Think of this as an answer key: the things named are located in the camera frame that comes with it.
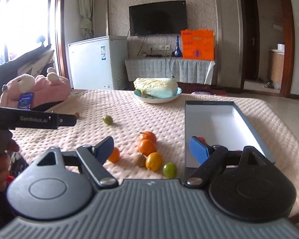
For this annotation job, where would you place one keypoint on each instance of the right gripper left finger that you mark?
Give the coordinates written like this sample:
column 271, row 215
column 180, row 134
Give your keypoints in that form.
column 92, row 158

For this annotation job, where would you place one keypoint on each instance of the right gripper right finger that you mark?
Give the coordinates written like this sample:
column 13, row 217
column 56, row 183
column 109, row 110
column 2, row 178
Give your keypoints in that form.
column 210, row 159

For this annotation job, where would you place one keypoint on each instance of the red tomato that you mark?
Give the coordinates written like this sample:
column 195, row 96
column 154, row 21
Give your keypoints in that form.
column 201, row 139

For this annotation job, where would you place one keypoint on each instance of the round orange tomato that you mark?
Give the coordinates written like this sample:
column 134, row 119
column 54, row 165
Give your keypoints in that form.
column 115, row 155

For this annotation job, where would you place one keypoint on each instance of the green tomato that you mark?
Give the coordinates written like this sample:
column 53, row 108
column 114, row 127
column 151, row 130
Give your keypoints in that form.
column 170, row 170
column 108, row 120

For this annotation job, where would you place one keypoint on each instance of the brown kiwi fruit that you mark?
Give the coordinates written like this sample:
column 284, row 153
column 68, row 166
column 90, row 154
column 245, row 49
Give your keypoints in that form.
column 139, row 160

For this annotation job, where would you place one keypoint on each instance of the yellow orange tomato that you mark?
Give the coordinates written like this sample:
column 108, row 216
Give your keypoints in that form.
column 154, row 161

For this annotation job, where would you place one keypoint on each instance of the mandarin orange with stem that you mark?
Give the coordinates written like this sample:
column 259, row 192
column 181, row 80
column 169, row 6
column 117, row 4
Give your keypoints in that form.
column 147, row 135

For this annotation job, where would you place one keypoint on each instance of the wooden kitchen cabinet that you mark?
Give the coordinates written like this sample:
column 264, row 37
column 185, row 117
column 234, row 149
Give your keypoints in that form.
column 275, row 68

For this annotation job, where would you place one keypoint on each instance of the person's left hand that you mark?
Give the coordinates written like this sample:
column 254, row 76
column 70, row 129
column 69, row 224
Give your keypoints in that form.
column 5, row 163

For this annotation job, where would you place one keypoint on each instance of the smartphone with lit screen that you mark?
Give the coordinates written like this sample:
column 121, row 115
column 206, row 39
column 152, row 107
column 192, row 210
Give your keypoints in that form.
column 25, row 101

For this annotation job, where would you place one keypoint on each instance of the grey rectangular box tray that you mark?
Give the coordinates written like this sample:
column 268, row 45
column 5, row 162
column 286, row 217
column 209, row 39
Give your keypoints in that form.
column 219, row 123

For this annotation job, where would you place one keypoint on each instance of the pink plush toy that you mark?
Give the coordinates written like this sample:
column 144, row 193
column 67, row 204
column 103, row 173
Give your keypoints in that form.
column 46, row 89

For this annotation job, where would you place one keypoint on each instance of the pink quilted table cover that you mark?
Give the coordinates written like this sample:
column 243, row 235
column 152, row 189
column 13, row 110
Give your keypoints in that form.
column 121, row 115

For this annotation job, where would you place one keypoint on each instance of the purple plastic object on floor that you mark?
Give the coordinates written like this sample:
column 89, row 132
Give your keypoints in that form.
column 210, row 93

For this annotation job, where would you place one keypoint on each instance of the light blue ceramic plate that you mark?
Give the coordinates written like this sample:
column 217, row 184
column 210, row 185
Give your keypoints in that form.
column 155, row 100

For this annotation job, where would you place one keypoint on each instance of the napa cabbage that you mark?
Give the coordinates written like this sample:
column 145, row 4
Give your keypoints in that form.
column 156, row 87

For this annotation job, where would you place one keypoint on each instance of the cloth covered tv cabinet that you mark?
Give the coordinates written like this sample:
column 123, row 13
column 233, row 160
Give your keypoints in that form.
column 182, row 70

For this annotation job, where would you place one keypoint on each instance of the white chest freezer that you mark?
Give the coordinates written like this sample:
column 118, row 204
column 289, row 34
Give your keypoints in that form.
column 99, row 63

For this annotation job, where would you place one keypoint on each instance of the blue glass bottle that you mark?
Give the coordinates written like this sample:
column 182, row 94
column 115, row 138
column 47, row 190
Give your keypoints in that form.
column 177, row 53

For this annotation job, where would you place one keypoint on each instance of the orange gift box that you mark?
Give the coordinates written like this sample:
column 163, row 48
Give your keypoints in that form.
column 198, row 44

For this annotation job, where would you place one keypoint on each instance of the tied beige curtain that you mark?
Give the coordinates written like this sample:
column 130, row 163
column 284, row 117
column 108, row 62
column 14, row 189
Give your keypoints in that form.
column 85, row 10

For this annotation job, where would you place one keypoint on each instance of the white wall power strip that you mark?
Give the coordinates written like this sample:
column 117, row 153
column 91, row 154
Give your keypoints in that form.
column 160, row 48

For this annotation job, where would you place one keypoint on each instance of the wall mounted black television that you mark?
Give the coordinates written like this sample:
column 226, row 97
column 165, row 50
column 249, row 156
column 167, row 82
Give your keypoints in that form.
column 158, row 18

